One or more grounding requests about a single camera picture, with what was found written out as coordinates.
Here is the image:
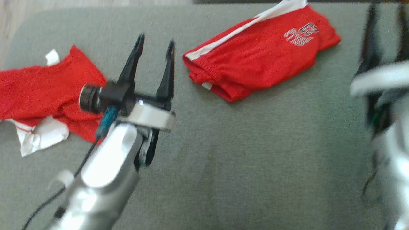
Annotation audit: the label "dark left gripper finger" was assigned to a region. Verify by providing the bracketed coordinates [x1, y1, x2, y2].
[156, 40, 176, 100]
[118, 33, 146, 85]

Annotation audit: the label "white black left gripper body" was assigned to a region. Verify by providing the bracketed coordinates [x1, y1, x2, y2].
[102, 81, 176, 168]

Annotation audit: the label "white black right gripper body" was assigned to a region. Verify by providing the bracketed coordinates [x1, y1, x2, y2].
[350, 60, 409, 135]

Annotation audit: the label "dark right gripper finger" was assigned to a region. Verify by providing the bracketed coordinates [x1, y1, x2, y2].
[359, 3, 382, 76]
[396, 1, 409, 63]

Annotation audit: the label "red shorts with white stripe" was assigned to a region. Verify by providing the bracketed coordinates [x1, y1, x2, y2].
[182, 0, 341, 103]

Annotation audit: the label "red jersey with white sleeves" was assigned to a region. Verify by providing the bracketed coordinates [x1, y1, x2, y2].
[0, 45, 108, 157]

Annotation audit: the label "yellow and grey sofa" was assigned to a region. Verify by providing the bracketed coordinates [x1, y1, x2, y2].
[0, 3, 409, 230]

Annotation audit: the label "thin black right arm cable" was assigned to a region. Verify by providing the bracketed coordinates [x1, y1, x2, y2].
[362, 153, 384, 205]

